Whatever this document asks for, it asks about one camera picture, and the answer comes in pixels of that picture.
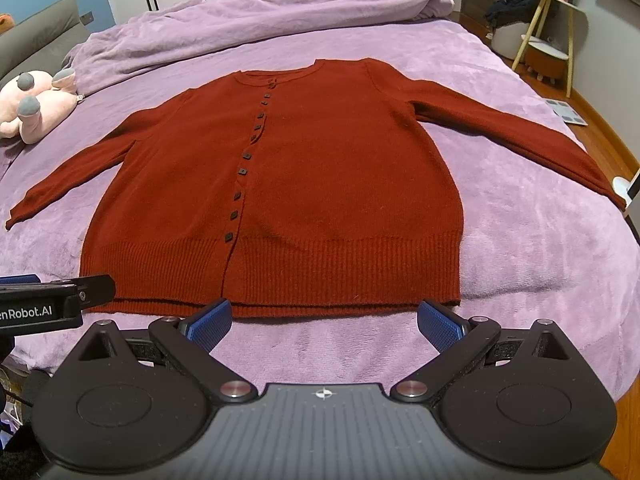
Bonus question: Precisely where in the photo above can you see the orange footstool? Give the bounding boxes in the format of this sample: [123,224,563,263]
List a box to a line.
[524,38,568,84]

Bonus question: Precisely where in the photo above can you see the pink plush toy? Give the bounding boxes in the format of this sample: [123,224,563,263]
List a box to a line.
[1,68,82,145]

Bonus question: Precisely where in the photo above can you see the bathroom scale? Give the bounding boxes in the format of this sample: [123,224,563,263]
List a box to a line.
[544,99,588,127]

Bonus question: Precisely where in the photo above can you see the dark red knit cardigan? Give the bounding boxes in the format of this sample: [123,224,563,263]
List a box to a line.
[9,58,613,318]

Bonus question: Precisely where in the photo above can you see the orange plush toy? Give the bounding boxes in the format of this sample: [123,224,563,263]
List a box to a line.
[0,14,15,35]

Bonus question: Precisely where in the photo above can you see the grey padded headboard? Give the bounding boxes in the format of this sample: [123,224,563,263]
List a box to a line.
[1,0,90,86]

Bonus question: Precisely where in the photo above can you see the rolled purple duvet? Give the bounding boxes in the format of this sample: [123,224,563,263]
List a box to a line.
[63,0,454,96]

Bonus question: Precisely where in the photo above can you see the black clothes pile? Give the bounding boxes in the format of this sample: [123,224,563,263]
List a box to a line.
[484,0,540,29]

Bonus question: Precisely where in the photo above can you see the wooden side table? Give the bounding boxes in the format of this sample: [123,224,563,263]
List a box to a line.
[510,0,586,99]

